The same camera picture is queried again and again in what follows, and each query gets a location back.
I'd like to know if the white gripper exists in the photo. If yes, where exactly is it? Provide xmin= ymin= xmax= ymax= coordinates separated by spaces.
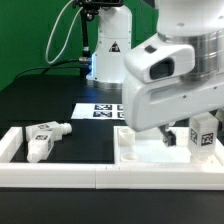
xmin=122 ymin=32 xmax=224 ymax=147

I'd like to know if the white square tabletop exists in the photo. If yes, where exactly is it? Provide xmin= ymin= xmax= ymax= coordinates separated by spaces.
xmin=114 ymin=126 xmax=224 ymax=166

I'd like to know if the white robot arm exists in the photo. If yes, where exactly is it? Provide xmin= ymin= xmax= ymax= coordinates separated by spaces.
xmin=87 ymin=0 xmax=224 ymax=131

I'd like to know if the white U-shaped fence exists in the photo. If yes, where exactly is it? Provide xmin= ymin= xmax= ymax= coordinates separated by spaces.
xmin=0 ymin=126 xmax=224 ymax=191

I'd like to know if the white sheet with tags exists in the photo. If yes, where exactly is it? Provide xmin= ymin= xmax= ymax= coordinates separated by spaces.
xmin=71 ymin=103 xmax=124 ymax=120

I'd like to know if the black cable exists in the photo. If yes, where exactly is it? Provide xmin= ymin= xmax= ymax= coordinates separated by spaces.
xmin=0 ymin=59 xmax=88 ymax=92

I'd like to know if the white cable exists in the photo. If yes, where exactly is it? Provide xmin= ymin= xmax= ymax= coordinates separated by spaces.
xmin=44 ymin=0 xmax=84 ymax=65

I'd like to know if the black post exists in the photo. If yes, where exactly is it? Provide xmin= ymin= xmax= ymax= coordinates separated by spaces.
xmin=72 ymin=0 xmax=125 ymax=83

